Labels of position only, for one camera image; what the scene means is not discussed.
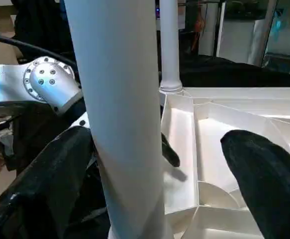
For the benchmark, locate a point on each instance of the white plastic table leg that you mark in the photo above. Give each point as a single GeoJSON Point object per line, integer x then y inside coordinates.
{"type": "Point", "coordinates": [169, 45]}
{"type": "Point", "coordinates": [120, 114]}

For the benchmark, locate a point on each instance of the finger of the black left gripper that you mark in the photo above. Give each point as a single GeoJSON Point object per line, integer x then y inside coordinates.
{"type": "Point", "coordinates": [169, 152]}

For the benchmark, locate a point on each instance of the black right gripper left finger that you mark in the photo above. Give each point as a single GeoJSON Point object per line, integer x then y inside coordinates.
{"type": "Point", "coordinates": [40, 189]}

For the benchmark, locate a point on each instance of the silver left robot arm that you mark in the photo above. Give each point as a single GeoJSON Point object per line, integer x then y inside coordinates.
{"type": "Point", "coordinates": [30, 84]}

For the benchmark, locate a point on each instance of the black plastic mat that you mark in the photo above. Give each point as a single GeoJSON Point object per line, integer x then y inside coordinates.
{"type": "Point", "coordinates": [234, 72]}

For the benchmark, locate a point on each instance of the white plastic table top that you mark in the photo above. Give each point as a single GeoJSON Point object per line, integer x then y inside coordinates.
{"type": "Point", "coordinates": [224, 129]}

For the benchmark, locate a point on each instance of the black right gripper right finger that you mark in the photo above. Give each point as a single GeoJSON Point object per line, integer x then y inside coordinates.
{"type": "Point", "coordinates": [269, 184]}

